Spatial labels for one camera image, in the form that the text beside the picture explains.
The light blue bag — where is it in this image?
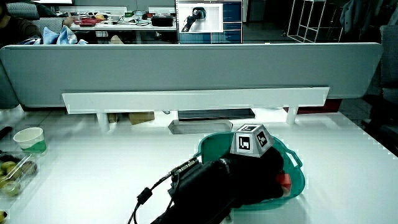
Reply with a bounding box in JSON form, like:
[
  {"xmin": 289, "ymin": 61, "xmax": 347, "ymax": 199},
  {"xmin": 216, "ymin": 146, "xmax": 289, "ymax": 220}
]
[{"xmin": 18, "ymin": 25, "xmax": 89, "ymax": 45}]

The computer monitor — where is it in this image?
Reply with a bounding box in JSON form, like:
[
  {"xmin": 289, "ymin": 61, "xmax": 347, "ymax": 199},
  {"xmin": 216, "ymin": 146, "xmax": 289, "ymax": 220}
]
[{"xmin": 174, "ymin": 0, "xmax": 244, "ymax": 45}]

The hanging grey jacket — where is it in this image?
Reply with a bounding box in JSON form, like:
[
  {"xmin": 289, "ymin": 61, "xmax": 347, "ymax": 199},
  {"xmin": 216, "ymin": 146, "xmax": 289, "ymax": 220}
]
[{"xmin": 338, "ymin": 0, "xmax": 398, "ymax": 35}]

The black flat keyboard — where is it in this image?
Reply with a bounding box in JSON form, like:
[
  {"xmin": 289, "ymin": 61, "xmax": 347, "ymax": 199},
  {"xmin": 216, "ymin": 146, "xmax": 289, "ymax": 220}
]
[{"xmin": 177, "ymin": 108, "xmax": 256, "ymax": 122}]

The white frame rack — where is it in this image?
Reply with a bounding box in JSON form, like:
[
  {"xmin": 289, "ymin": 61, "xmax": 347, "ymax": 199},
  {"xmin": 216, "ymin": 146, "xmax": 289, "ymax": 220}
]
[{"xmin": 286, "ymin": 0, "xmax": 345, "ymax": 44}]

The brown cardboard box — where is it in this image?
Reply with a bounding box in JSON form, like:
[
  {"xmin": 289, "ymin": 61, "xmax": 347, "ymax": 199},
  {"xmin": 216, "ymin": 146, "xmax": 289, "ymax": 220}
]
[{"xmin": 127, "ymin": 111, "xmax": 155, "ymax": 126}]

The person's left hand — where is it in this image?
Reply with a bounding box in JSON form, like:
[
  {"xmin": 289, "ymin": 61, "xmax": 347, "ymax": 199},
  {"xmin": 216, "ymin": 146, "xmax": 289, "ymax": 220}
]
[{"xmin": 221, "ymin": 123, "xmax": 294, "ymax": 208}]

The black case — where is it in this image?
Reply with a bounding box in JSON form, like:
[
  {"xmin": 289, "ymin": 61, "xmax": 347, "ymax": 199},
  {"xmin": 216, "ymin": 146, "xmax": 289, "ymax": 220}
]
[{"xmin": 150, "ymin": 14, "xmax": 175, "ymax": 27}]

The black glove cable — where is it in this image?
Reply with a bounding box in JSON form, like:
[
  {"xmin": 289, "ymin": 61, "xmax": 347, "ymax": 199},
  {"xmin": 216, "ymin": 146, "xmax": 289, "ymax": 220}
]
[{"xmin": 126, "ymin": 157, "xmax": 200, "ymax": 224}]

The red block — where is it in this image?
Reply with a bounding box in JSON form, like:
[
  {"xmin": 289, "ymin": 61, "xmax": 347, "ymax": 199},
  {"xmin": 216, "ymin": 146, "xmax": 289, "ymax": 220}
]
[{"xmin": 275, "ymin": 173, "xmax": 293, "ymax": 191}]

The red tray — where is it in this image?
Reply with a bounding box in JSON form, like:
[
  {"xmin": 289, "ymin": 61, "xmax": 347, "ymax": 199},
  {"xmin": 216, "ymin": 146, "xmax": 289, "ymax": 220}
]
[{"xmin": 73, "ymin": 17, "xmax": 103, "ymax": 27}]

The grey office chair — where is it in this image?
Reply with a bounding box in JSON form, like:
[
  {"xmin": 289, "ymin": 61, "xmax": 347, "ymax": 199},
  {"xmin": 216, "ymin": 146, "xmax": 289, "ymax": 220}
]
[{"xmin": 361, "ymin": 24, "xmax": 398, "ymax": 158}]

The white desk riser shelf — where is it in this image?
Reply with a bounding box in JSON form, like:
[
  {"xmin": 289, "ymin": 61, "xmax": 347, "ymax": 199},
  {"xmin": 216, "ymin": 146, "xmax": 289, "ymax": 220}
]
[{"xmin": 61, "ymin": 86, "xmax": 330, "ymax": 133}]

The white background table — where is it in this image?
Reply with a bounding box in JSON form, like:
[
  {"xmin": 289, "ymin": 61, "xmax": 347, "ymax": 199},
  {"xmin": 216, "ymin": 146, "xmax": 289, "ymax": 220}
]
[{"xmin": 69, "ymin": 12, "xmax": 177, "ymax": 32}]

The green round fruit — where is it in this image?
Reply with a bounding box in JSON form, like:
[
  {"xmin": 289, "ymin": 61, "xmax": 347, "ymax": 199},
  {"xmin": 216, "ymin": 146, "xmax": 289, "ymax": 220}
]
[
  {"xmin": 2, "ymin": 180, "xmax": 22, "ymax": 197},
  {"xmin": 0, "ymin": 161, "xmax": 17, "ymax": 174}
]

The clear plastic fruit container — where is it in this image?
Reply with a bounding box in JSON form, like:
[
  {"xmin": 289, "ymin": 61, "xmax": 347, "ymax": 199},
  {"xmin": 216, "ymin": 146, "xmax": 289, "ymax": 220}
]
[{"xmin": 0, "ymin": 150, "xmax": 42, "ymax": 202}]

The white and green paper cup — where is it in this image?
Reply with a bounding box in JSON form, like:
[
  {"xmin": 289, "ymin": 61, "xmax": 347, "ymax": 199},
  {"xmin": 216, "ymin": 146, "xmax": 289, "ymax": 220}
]
[{"xmin": 12, "ymin": 126, "xmax": 48, "ymax": 155}]

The green plastic basket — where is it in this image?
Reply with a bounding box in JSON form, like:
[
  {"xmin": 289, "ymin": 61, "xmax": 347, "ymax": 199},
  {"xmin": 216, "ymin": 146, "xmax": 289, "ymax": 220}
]
[{"xmin": 193, "ymin": 131, "xmax": 307, "ymax": 212}]

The grey desk partition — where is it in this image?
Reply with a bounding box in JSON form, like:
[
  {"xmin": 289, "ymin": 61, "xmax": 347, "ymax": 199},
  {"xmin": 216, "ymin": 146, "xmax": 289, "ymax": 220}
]
[{"xmin": 0, "ymin": 42, "xmax": 384, "ymax": 110}]

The grey metal tray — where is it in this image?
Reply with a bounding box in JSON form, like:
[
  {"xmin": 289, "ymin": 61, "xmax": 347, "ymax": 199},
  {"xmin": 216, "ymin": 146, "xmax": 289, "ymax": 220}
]
[{"xmin": 167, "ymin": 119, "xmax": 234, "ymax": 136}]

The brown kiwi fruit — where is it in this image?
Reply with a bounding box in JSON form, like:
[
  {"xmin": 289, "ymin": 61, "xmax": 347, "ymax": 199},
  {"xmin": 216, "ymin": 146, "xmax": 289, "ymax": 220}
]
[{"xmin": 21, "ymin": 161, "xmax": 39, "ymax": 177}]

